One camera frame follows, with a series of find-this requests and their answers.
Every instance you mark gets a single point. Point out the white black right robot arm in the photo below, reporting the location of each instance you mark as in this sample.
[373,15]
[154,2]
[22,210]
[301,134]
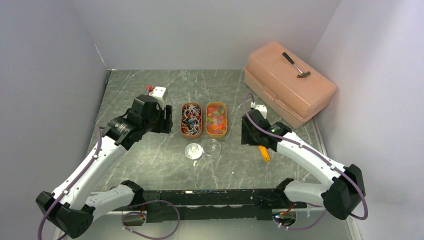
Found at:
[340,189]

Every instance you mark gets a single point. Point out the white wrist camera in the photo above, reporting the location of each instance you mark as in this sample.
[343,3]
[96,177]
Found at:
[261,108]
[158,92]

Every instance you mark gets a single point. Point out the peach plastic toolbox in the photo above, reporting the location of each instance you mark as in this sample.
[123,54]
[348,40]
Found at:
[273,79]

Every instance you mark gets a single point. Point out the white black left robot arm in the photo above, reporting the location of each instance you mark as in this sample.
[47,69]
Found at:
[70,206]

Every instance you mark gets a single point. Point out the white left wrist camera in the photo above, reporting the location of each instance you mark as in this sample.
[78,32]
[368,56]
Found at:
[158,92]

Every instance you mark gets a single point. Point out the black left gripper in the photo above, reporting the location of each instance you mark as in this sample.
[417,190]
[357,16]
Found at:
[165,124]

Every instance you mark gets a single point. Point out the pink oval lollipop tray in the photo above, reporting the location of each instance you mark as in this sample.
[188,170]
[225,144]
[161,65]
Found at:
[191,121]

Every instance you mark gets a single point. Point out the yellow oval gummy tray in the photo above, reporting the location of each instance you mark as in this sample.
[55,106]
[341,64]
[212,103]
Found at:
[216,120]

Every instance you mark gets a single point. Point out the clear plastic jar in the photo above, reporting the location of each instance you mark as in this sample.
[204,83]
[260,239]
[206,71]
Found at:
[211,147]

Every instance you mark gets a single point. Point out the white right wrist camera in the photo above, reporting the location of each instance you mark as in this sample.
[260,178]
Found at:
[261,108]

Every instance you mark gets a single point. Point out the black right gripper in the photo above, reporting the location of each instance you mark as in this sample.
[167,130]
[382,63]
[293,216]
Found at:
[245,137]

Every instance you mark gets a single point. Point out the round metal jar lid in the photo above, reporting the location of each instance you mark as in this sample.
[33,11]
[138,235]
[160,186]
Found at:
[193,151]

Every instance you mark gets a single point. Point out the yellow plastic scoop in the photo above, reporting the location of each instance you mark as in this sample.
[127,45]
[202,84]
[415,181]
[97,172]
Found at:
[264,153]

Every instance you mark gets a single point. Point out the black handled hammer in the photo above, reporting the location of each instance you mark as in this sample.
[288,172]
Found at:
[302,74]

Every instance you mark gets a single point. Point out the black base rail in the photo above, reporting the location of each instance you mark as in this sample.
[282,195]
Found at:
[260,204]

